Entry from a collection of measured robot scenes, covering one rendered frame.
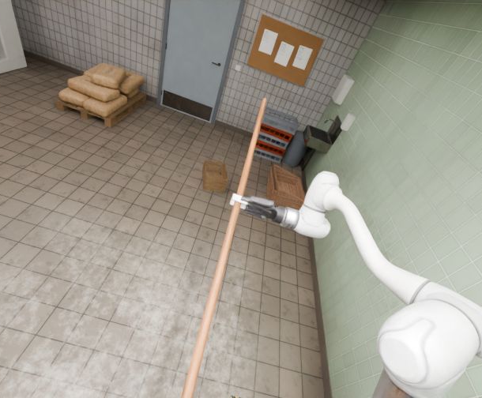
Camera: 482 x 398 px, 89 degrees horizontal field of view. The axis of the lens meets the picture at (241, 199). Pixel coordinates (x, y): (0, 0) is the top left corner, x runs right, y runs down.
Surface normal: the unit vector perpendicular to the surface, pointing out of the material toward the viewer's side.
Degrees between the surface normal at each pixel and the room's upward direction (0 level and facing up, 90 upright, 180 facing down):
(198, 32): 90
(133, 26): 90
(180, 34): 90
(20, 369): 0
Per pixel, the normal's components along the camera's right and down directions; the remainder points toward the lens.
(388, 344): -0.83, 0.00
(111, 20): -0.14, 0.63
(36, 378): 0.30, -0.71
